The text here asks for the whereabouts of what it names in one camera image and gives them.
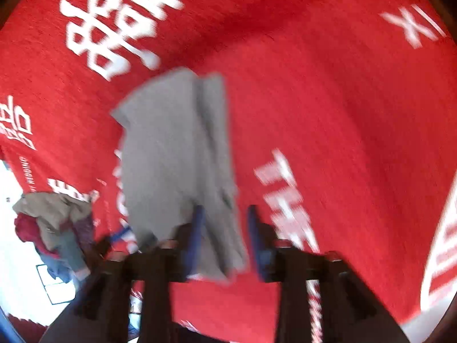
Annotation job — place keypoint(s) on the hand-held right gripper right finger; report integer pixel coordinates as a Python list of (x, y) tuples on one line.
[(257, 239)]

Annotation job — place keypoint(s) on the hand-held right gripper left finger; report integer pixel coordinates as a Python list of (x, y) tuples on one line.
[(192, 243)]

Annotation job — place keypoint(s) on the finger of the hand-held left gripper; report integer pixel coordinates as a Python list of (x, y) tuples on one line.
[(119, 236)]

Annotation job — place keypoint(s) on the small grey cloth garment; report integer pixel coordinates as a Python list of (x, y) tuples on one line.
[(171, 150)]

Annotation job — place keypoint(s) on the pile of mixed clothes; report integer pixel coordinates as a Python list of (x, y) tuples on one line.
[(50, 207)]

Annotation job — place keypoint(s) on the purple garment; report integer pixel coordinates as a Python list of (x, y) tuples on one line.
[(85, 232)]

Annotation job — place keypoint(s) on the blue denim garment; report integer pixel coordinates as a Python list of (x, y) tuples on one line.
[(69, 253)]

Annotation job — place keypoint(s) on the dark red garment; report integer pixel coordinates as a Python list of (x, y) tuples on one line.
[(25, 228)]

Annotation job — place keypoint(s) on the red printed mat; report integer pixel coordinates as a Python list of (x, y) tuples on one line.
[(321, 114)]

